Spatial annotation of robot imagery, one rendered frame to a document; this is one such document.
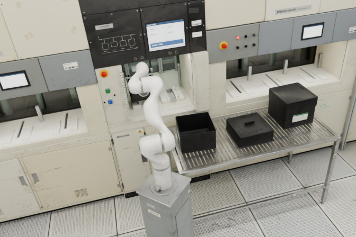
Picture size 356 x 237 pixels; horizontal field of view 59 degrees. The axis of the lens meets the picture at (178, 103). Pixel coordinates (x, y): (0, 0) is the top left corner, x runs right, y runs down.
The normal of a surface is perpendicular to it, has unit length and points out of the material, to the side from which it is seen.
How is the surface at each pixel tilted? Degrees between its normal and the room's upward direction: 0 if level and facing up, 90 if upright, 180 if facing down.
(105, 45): 90
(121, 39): 90
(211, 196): 0
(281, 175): 0
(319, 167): 0
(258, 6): 90
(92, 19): 90
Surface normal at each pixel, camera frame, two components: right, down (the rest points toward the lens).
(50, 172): 0.23, 0.49
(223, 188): -0.07, -0.85
